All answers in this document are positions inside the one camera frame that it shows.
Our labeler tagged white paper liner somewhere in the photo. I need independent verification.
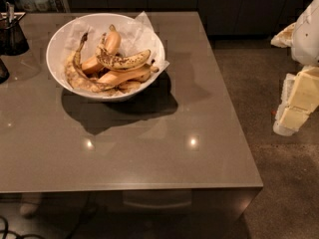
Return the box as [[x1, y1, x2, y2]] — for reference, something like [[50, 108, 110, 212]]
[[63, 11, 170, 98]]

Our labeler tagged lower yellow banana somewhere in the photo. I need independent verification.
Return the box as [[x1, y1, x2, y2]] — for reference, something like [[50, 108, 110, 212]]
[[98, 64, 160, 86]]

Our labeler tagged dark object at left edge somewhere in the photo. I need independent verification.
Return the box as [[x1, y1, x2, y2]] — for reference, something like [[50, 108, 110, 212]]
[[0, 59, 10, 84]]

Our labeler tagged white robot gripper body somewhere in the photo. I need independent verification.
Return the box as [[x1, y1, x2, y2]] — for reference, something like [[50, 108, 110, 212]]
[[270, 0, 319, 66]]

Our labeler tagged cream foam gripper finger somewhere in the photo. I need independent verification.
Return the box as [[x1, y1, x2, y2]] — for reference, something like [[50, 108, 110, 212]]
[[273, 66, 319, 136]]

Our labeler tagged spotted ripe banana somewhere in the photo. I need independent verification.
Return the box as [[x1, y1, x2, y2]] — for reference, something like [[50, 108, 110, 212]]
[[95, 33, 151, 71]]

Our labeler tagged brown banana peel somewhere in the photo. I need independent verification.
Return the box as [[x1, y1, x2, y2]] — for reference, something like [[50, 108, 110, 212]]
[[64, 33, 115, 93]]

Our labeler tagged black mesh pen holder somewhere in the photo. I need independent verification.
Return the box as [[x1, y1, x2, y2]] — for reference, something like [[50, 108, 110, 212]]
[[0, 2, 29, 56]]

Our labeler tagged upright yellow banana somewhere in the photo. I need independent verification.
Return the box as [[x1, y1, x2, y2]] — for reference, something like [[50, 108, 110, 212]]
[[81, 25, 122, 75]]

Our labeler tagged white round bowl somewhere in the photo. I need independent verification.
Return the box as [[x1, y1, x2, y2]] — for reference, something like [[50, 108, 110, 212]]
[[46, 12, 169, 102]]

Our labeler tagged black cable on floor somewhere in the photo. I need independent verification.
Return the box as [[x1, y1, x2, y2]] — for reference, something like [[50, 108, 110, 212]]
[[0, 214, 46, 239]]

